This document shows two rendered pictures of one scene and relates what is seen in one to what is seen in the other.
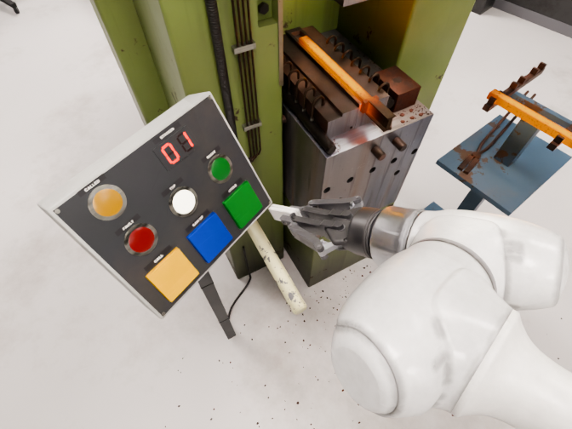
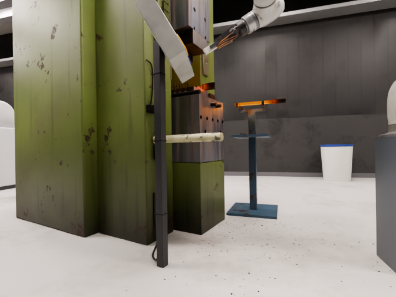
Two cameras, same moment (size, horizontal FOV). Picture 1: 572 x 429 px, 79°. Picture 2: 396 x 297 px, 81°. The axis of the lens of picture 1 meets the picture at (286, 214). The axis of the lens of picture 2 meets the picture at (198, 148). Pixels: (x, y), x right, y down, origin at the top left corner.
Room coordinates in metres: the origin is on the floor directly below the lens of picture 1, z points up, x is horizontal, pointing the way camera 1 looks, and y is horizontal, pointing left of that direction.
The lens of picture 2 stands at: (-0.61, 0.68, 0.56)
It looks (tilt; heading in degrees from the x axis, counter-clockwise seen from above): 0 degrees down; 329
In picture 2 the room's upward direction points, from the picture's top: 1 degrees counter-clockwise
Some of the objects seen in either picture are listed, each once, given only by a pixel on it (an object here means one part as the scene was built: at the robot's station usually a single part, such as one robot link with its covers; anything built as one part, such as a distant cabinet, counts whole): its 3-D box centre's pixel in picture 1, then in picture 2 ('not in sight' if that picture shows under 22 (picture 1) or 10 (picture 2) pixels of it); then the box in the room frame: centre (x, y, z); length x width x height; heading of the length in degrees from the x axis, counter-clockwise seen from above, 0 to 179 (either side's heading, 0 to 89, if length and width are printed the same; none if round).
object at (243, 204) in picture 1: (242, 204); not in sight; (0.43, 0.09, 1.01); 0.07 x 0.05 x 0.07; 143
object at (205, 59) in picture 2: not in sight; (205, 65); (1.03, -0.42, 1.27); 0.09 x 0.02 x 0.17; 118
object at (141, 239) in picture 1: (141, 239); not in sight; (0.30, 0.25, 1.09); 0.05 x 0.03 x 0.04; 118
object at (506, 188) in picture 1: (503, 160); (252, 136); (0.88, -0.80, 0.66); 0.40 x 0.30 x 0.02; 128
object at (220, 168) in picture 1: (220, 168); not in sight; (0.46, 0.13, 1.09); 0.05 x 0.03 x 0.04; 118
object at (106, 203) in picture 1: (107, 203); not in sight; (0.32, 0.28, 1.16); 0.05 x 0.03 x 0.04; 118
